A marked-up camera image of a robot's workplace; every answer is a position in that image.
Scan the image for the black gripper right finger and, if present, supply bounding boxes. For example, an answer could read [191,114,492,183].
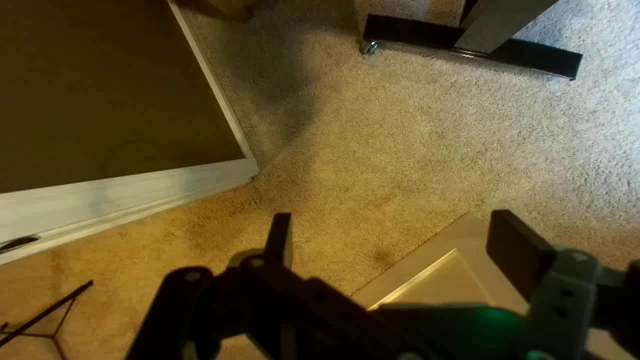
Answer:
[484,207,560,303]

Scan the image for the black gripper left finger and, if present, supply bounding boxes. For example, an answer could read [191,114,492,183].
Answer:
[262,210,295,270]

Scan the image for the white baseboard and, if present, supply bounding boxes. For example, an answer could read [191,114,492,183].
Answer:
[0,155,261,268]

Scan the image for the thin black tripod legs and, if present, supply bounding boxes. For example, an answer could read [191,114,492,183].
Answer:
[0,277,96,360]

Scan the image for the black metal stand foot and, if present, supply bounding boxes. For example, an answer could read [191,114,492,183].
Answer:
[360,0,584,80]

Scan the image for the white door frame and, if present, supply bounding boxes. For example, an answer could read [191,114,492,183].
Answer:
[165,0,262,165]

